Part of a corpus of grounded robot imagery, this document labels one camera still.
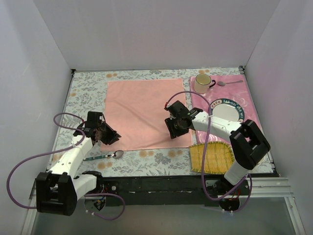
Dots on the white plate green rim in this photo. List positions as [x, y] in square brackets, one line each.
[227, 109]

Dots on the yellow bamboo tray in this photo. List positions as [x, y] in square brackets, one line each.
[218, 159]

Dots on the green handled metal spoon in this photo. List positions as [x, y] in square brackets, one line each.
[115, 155]

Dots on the white mug black rim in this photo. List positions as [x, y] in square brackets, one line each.
[203, 83]

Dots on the peach satin napkin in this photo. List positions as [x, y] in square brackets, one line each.
[135, 109]

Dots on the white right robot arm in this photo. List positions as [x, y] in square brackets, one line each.
[248, 143]

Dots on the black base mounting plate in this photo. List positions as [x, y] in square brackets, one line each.
[174, 190]

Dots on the small silver spoon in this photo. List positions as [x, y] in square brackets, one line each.
[222, 84]

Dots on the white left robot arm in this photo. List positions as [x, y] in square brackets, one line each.
[58, 190]

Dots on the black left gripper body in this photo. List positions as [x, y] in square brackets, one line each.
[106, 133]

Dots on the floral patterned tablecloth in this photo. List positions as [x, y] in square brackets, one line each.
[88, 91]

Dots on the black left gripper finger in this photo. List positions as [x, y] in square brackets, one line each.
[108, 141]
[108, 133]

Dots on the aluminium frame rail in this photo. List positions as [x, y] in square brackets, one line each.
[271, 210]

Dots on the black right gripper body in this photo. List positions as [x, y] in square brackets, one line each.
[174, 125]

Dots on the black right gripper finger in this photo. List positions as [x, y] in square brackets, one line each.
[181, 131]
[170, 123]

